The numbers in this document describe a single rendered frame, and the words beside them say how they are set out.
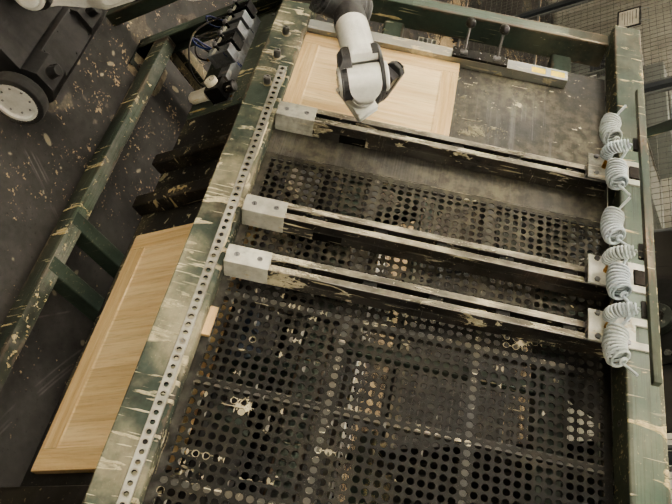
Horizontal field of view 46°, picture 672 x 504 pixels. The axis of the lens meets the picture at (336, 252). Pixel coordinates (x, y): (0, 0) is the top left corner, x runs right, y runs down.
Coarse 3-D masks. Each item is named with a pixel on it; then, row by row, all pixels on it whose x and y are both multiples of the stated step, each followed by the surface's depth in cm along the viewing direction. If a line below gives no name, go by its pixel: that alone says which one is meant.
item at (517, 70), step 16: (320, 32) 283; (400, 48) 282; (416, 48) 281; (432, 48) 282; (448, 48) 283; (464, 64) 282; (480, 64) 281; (512, 64) 281; (528, 64) 282; (528, 80) 282; (544, 80) 281; (560, 80) 279
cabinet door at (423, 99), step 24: (312, 48) 279; (336, 48) 280; (384, 48) 283; (312, 72) 272; (408, 72) 277; (432, 72) 278; (456, 72) 279; (288, 96) 263; (312, 96) 265; (336, 96) 266; (408, 96) 269; (432, 96) 270; (384, 120) 261; (408, 120) 262; (432, 120) 263
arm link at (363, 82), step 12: (348, 72) 198; (360, 72) 198; (372, 72) 198; (348, 84) 199; (360, 84) 199; (372, 84) 199; (348, 96) 201; (360, 96) 202; (372, 96) 202; (360, 108) 217
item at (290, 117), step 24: (288, 120) 251; (312, 120) 250; (336, 120) 253; (360, 144) 254; (384, 144) 252; (408, 144) 250; (432, 144) 249; (456, 144) 251; (480, 144) 251; (624, 144) 233; (480, 168) 252; (504, 168) 250; (528, 168) 248; (552, 168) 247; (576, 168) 249; (600, 168) 244; (600, 192) 250
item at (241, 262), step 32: (256, 256) 216; (288, 288) 219; (320, 288) 216; (352, 288) 213; (384, 288) 217; (416, 288) 215; (448, 320) 216; (480, 320) 213; (512, 320) 212; (544, 320) 214; (576, 320) 214; (608, 320) 203; (640, 320) 211
